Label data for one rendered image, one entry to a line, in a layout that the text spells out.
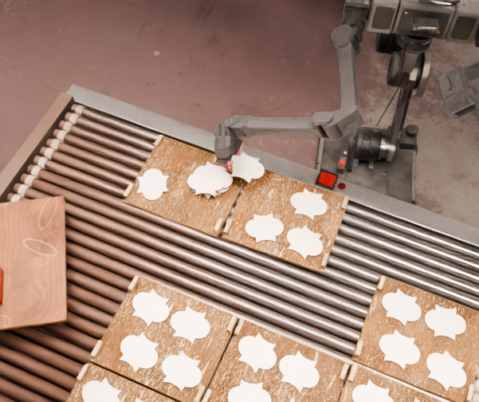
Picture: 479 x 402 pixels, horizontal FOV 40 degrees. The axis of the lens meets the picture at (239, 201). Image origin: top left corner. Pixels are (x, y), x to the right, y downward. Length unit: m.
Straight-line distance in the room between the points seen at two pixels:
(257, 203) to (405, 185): 1.20
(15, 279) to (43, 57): 2.34
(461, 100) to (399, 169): 1.52
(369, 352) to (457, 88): 0.94
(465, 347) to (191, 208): 1.13
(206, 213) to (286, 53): 2.04
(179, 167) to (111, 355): 0.81
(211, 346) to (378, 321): 0.60
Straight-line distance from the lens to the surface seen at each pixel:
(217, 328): 2.36
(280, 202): 2.59
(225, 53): 4.38
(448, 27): 2.59
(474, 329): 2.51
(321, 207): 2.59
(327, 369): 2.34
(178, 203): 2.59
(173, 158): 2.71
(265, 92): 4.16
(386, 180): 3.54
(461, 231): 2.70
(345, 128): 2.18
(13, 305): 2.39
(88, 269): 2.52
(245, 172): 2.53
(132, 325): 2.39
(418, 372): 2.40
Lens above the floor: 3.15
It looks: 59 degrees down
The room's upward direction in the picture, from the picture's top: 1 degrees clockwise
